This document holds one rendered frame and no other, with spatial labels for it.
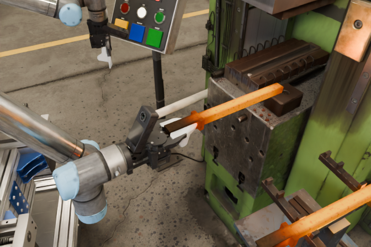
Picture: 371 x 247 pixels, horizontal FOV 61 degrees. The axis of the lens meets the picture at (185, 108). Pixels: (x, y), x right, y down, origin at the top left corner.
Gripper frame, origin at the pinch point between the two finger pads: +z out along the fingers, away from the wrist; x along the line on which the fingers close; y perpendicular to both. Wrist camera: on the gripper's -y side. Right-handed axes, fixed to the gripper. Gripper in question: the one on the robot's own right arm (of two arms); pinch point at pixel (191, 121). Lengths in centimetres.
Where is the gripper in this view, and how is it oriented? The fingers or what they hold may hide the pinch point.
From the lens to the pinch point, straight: 82.9
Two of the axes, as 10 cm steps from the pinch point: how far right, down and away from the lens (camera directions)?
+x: 5.6, 5.5, -6.2
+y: -0.3, 7.7, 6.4
